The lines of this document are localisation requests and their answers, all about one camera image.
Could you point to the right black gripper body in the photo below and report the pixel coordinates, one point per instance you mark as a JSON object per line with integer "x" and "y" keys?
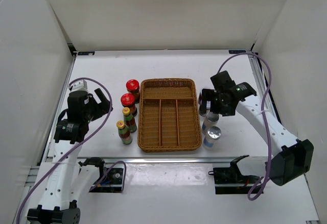
{"x": 221, "y": 108}

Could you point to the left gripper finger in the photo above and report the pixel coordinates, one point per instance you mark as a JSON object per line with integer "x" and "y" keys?
{"x": 101, "y": 96}
{"x": 106, "y": 105}

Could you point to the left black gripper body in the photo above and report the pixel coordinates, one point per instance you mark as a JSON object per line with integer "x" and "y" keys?
{"x": 95, "y": 110}

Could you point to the silver white can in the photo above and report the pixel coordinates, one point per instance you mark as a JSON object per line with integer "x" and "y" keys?
{"x": 212, "y": 136}
{"x": 210, "y": 120}

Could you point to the silver top white can front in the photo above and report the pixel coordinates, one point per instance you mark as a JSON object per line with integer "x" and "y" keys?
{"x": 212, "y": 136}

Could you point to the purple lid dark jar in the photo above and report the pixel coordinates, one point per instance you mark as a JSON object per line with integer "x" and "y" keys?
{"x": 200, "y": 98}
{"x": 208, "y": 107}

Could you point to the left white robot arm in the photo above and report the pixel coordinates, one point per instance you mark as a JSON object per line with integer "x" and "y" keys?
{"x": 59, "y": 201}

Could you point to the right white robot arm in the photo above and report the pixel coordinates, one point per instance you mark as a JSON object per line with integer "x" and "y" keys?
{"x": 291, "y": 157}

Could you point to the purple lid dark jar front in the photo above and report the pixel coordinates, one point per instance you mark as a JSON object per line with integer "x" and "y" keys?
{"x": 208, "y": 107}

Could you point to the red lid sauce jar front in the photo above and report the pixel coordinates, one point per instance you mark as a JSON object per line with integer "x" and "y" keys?
{"x": 128, "y": 100}

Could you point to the red lid sauce jar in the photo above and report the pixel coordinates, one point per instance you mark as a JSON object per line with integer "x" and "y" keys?
{"x": 133, "y": 87}
{"x": 128, "y": 100}

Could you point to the yellow cap sauce bottle rear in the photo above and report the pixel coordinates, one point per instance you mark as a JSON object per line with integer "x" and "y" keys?
{"x": 129, "y": 120}

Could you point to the yellow cap sauce bottle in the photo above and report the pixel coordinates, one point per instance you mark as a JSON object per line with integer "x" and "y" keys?
{"x": 129, "y": 120}
{"x": 124, "y": 132}

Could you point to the red lid sauce jar rear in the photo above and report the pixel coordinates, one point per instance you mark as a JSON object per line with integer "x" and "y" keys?
{"x": 133, "y": 87}

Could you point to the yellow cap sauce bottle front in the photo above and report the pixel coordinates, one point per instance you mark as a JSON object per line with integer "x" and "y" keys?
{"x": 124, "y": 132}

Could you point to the wicker divided basket tray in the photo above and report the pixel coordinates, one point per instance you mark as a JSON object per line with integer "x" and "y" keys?
{"x": 168, "y": 119}

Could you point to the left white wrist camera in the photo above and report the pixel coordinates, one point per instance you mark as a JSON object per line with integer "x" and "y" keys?
{"x": 80, "y": 85}

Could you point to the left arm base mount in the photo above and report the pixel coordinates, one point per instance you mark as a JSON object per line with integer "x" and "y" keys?
{"x": 110, "y": 179}

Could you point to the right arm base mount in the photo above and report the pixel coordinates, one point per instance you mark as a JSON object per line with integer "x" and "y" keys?
{"x": 239, "y": 176}

